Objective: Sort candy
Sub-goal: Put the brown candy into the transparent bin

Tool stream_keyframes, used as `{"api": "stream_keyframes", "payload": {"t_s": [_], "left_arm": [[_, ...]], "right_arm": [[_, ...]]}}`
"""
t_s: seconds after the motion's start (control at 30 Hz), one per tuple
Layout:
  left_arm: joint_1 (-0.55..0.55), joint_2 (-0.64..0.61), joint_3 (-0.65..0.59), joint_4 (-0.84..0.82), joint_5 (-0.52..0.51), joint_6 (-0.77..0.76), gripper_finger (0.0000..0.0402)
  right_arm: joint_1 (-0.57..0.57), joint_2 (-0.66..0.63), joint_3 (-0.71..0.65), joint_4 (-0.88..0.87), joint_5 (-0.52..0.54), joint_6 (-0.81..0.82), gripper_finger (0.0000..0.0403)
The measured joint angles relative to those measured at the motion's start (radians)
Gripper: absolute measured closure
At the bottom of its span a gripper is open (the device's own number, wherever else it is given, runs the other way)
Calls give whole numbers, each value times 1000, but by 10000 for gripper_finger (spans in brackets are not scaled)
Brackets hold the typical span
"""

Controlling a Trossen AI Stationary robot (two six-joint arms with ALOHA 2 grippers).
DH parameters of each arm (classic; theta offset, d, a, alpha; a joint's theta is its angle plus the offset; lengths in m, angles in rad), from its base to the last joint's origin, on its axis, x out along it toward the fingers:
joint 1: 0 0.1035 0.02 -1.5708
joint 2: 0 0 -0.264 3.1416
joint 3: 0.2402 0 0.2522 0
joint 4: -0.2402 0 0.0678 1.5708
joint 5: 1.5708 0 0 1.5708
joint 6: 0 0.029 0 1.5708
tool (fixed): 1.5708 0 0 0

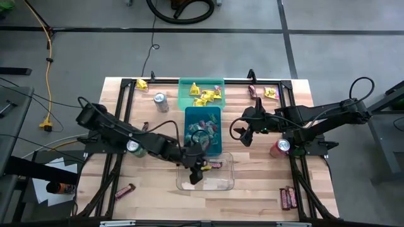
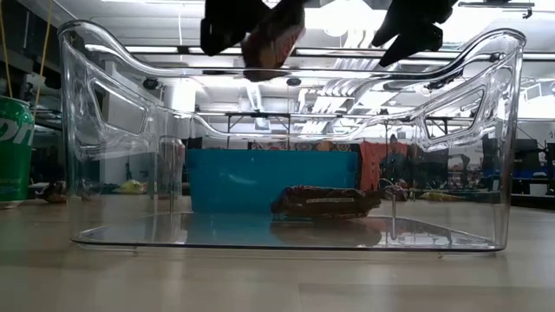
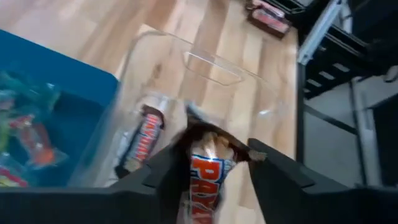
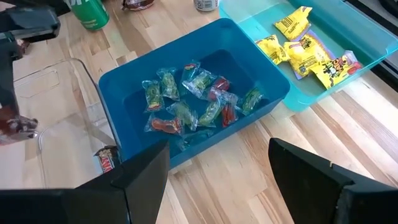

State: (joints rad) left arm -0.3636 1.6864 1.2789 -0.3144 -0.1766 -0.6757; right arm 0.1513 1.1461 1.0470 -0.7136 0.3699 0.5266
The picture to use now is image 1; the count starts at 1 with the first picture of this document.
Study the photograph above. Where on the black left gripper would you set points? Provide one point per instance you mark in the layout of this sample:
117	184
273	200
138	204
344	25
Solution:
192	159

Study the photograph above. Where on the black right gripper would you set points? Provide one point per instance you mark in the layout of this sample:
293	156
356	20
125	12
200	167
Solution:
257	119

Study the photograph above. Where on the brown chocolate bar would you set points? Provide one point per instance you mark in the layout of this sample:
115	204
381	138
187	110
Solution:
285	199
216	165
293	197
145	126
124	191

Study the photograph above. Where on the colourful candy pack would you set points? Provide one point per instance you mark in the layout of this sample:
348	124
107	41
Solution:
214	128
213	119
202	124
214	140
193	128

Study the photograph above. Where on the red yellow candy pack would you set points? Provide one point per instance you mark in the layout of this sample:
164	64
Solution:
217	92

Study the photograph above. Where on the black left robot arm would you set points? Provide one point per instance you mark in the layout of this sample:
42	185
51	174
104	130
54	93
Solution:
110	126

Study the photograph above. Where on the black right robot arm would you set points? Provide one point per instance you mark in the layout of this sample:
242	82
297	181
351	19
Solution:
315	113

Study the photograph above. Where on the clear plastic bin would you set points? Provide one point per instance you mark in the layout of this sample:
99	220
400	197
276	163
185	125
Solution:
221	179

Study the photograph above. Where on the red soda can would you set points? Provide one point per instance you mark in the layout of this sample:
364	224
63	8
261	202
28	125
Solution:
279	149

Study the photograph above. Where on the blue plastic bin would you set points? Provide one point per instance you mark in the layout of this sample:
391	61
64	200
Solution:
191	113

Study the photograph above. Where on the green soda can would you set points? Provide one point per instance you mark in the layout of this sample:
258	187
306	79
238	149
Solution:
137	149

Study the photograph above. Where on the teal plastic bin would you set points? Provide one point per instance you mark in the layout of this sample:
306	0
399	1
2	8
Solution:
184	94

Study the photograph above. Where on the silver soda can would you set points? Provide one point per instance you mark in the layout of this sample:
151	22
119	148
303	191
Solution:
161	102

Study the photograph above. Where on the black metal stand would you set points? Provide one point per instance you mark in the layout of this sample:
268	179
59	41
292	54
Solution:
388	101

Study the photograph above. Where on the orange black can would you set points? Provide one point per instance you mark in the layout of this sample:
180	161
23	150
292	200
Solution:
61	188

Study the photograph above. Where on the white paper sheets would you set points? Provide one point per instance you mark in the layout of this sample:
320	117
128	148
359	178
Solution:
41	189

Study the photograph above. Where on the grey table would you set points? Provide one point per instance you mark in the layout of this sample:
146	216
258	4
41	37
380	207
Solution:
12	132

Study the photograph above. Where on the black metal table frame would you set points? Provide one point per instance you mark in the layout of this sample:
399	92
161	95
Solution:
240	82

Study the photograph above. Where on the silver aluminium bracket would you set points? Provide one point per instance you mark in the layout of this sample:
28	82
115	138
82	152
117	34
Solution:
293	224
116	223

